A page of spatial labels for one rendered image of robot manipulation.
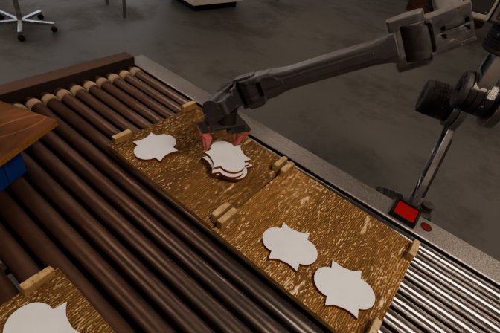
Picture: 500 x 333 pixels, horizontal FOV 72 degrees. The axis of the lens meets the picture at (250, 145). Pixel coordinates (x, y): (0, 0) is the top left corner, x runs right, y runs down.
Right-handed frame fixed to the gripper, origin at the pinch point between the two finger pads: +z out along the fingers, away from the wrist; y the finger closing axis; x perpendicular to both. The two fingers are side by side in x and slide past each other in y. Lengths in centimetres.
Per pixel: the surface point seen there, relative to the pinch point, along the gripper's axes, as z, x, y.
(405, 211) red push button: 4, -37, 43
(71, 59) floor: 99, 260, -23
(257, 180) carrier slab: 3.9, -12.9, 6.1
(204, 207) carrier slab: 4.1, -17.5, -11.8
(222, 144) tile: 0.1, 0.4, 0.5
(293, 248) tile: 2.9, -36.7, 3.0
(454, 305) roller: 6, -62, 33
